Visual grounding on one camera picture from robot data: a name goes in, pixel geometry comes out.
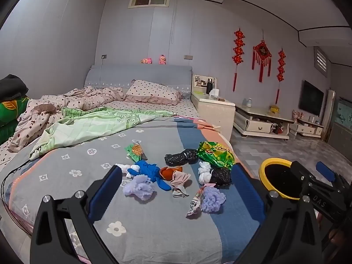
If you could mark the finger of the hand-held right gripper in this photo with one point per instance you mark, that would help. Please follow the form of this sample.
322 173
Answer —
321 198
324 167

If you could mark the pink dolls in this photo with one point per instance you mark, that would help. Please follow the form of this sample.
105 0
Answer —
297 115

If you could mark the yellow toy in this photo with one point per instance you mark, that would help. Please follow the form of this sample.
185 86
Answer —
274 110

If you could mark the black thermos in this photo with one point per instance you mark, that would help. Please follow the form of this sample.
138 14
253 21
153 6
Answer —
209 86

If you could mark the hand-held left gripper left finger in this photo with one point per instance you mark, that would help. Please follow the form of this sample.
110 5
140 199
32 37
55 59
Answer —
106 194

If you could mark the fish tank with cabinet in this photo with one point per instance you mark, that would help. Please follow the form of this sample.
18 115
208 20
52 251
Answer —
342 126

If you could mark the pink sock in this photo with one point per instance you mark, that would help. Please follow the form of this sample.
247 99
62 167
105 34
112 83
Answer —
178 180

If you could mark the large white TV cabinet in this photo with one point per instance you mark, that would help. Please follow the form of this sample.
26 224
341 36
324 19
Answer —
258 126

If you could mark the black plastic bag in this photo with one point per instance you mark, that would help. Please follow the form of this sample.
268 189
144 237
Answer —
178 158
221 176

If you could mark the white red snack wrapper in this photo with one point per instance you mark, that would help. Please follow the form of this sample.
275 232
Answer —
194 206

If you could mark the pink polka-dot duvet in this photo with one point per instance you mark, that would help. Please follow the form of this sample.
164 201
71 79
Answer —
82 97

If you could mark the green printed blanket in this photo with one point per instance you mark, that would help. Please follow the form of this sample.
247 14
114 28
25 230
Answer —
11 115

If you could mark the green yellow snack bag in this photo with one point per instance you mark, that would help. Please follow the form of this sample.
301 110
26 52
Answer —
217 154

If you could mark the purple fluffy ball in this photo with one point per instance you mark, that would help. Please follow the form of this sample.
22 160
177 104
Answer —
213 200
137 188

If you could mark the white standing air conditioner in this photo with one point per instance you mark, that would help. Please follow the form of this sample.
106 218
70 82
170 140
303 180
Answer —
328 112

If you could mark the orange peel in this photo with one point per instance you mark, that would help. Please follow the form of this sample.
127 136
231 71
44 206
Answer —
167 173

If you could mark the louvred vent window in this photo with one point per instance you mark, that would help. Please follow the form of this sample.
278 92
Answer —
321 62

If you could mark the green patterned quilt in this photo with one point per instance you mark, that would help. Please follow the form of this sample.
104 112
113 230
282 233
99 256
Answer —
90 123

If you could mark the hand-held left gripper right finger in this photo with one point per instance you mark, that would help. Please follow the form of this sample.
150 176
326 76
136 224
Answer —
247 194

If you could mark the small green snack packet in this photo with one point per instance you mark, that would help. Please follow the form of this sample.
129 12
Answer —
134 151

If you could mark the dark cloth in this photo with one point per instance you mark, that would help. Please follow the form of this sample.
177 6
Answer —
12 86

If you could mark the small white TV cabinet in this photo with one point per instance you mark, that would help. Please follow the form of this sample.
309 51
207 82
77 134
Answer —
306 129

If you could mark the grey upholstered bed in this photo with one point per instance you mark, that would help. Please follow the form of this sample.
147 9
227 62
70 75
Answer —
137 73

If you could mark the square red knot ornament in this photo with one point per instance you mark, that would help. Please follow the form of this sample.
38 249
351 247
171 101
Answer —
262 52

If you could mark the pink plush toy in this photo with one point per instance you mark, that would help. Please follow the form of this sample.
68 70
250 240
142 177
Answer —
146 60
162 60

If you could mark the black wall television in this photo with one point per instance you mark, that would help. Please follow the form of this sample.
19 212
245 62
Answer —
310 99

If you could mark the white bottle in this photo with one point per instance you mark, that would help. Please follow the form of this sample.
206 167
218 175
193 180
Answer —
249 103

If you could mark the beige bedside cabinet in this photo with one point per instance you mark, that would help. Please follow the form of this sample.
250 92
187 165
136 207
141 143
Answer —
214 112

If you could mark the polka-dot pillow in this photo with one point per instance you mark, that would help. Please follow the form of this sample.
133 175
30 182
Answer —
151 92

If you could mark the blue glove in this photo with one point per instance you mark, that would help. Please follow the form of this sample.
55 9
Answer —
147 170

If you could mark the white tissue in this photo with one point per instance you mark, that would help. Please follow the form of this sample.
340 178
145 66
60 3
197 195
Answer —
205 173
123 167

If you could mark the yellow round bin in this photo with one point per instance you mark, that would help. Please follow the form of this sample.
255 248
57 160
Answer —
263 174

